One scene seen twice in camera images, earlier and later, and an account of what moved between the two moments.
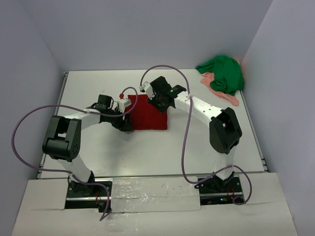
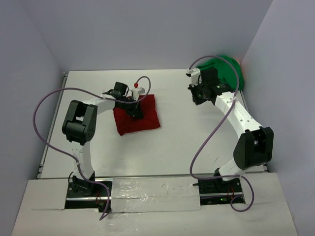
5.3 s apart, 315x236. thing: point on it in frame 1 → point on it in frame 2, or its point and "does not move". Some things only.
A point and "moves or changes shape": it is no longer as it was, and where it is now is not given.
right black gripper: (162, 109) → (197, 100)
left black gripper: (123, 125) → (135, 111)
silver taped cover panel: (154, 194) does not move
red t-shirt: (146, 116) moves or changes shape
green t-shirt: (229, 76) does not move
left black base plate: (78, 189) does not move
